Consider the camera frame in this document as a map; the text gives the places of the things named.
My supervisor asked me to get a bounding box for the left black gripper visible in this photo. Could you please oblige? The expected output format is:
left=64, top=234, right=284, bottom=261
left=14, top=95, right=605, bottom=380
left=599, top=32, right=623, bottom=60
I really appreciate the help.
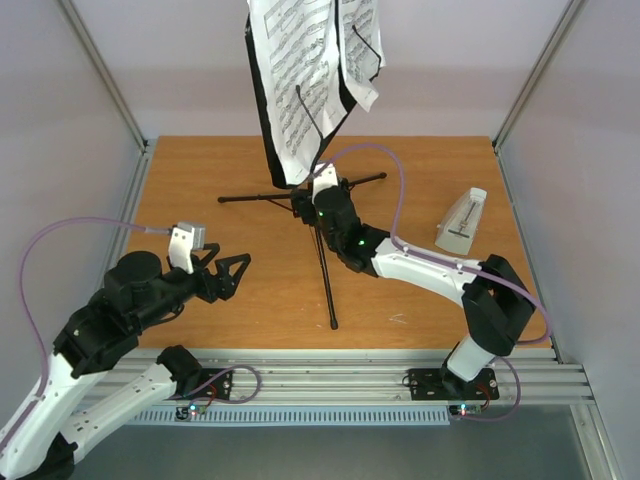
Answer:
left=134, top=241, right=253, bottom=330

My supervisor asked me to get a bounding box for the black music stand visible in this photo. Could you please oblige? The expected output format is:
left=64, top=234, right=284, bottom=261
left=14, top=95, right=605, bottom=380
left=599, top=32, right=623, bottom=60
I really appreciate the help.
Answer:
left=217, top=14, right=389, bottom=331

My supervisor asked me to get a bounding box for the white sheet music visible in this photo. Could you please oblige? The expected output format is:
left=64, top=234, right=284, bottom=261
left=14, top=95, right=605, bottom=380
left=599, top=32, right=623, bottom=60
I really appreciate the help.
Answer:
left=245, top=1, right=348, bottom=189
left=337, top=0, right=386, bottom=112

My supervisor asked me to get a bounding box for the white metronome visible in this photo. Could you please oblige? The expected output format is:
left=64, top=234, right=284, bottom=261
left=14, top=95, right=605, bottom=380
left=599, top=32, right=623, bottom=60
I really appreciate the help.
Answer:
left=435, top=187, right=487, bottom=255

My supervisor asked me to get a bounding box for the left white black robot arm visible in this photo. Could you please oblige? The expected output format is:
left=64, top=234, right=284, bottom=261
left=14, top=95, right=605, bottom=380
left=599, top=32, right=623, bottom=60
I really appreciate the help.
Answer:
left=1, top=244, right=251, bottom=479

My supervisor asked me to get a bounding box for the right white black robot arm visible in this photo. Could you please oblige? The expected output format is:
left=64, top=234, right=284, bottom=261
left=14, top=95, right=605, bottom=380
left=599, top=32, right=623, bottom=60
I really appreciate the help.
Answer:
left=291, top=186, right=535, bottom=399

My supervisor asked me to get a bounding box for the left small circuit board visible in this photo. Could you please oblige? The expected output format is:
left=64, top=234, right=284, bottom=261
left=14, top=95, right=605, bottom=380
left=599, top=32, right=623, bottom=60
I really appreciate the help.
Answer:
left=174, top=404, right=208, bottom=421

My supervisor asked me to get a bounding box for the small circuit board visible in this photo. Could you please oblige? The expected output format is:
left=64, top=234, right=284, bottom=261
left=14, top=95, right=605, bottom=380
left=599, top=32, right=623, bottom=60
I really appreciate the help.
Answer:
left=449, top=403, right=484, bottom=417
left=174, top=404, right=208, bottom=421

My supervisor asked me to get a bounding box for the right small circuit board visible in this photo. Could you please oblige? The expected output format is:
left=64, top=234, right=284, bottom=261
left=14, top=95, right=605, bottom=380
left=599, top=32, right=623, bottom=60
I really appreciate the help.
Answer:
left=449, top=403, right=484, bottom=417

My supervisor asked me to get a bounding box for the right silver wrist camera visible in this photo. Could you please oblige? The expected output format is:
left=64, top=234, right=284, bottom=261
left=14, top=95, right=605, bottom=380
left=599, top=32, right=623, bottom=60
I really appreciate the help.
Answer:
left=311, top=162, right=340, bottom=202

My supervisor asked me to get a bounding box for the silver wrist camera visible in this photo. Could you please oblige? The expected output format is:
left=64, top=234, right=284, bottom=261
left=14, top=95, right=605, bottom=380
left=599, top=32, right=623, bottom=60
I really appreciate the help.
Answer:
left=311, top=162, right=340, bottom=202
left=168, top=222, right=206, bottom=274

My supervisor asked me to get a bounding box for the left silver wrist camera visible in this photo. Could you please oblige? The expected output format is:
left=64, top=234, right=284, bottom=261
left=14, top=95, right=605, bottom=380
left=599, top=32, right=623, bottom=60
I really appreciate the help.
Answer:
left=168, top=222, right=206, bottom=274

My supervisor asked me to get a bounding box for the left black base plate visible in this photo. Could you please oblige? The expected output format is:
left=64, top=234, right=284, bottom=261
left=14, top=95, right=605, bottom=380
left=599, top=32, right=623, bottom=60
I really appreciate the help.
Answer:
left=169, top=365, right=263, bottom=405

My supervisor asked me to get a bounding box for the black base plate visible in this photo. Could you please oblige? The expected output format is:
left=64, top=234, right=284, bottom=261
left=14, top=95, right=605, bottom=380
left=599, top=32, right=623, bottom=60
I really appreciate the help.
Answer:
left=402, top=368, right=500, bottom=401
left=169, top=365, right=263, bottom=405

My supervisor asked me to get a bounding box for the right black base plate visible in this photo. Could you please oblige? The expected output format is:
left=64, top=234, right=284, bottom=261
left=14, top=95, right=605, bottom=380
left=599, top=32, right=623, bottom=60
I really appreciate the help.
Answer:
left=402, top=368, right=500, bottom=401

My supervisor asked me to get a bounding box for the grey slotted cable duct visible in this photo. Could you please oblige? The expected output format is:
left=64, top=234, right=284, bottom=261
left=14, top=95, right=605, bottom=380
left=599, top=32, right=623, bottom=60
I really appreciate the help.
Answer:
left=129, top=405, right=450, bottom=428

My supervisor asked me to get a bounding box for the aluminium frame rail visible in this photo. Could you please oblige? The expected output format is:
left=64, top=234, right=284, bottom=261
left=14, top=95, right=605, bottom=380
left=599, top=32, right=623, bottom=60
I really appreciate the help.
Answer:
left=47, top=349, right=596, bottom=405

